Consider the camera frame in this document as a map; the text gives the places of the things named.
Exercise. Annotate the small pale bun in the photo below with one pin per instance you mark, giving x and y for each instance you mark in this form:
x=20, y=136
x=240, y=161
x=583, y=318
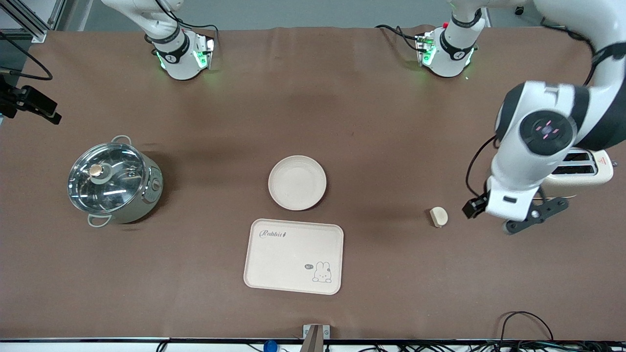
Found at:
x=439, y=216

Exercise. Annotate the glass pot lid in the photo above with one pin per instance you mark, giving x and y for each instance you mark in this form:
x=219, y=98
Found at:
x=112, y=188

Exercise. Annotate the silver electric cooking pot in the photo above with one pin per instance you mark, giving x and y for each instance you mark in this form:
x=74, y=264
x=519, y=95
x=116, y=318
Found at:
x=152, y=191

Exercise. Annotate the grey metal mounting bracket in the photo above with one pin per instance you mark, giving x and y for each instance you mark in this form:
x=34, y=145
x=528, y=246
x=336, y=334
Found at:
x=315, y=337

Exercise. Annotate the cream two-slot toaster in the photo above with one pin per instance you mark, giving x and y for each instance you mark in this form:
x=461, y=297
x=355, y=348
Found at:
x=587, y=172

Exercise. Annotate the round beige plate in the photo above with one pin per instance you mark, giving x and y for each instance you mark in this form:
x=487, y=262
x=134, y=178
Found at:
x=297, y=183

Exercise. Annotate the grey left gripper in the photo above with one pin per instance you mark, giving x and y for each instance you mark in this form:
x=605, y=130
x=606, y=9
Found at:
x=473, y=207

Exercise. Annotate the beige rabbit print tray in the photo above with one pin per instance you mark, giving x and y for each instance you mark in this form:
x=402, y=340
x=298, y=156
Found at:
x=283, y=264

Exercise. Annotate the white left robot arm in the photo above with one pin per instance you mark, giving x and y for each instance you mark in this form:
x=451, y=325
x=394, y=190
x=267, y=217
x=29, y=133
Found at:
x=528, y=161

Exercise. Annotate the brown table cover sheet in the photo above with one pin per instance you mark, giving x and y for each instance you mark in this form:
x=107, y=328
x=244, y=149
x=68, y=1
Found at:
x=313, y=98

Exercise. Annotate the aluminium frame profile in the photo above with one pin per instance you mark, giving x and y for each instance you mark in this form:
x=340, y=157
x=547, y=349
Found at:
x=36, y=32

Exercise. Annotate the small blue round object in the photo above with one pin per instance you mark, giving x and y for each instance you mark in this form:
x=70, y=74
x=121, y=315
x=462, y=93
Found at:
x=270, y=346

